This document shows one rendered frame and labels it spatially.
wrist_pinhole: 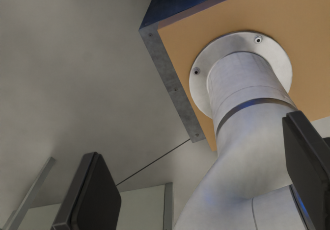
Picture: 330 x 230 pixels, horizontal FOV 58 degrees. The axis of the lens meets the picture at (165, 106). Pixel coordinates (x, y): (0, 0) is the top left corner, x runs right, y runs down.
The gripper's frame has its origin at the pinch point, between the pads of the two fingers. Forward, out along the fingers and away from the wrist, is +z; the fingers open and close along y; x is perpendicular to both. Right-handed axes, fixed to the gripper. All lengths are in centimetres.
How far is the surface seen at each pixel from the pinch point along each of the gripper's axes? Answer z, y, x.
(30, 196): 109, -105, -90
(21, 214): 97, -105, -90
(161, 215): 117, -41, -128
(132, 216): 120, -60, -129
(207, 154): 143, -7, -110
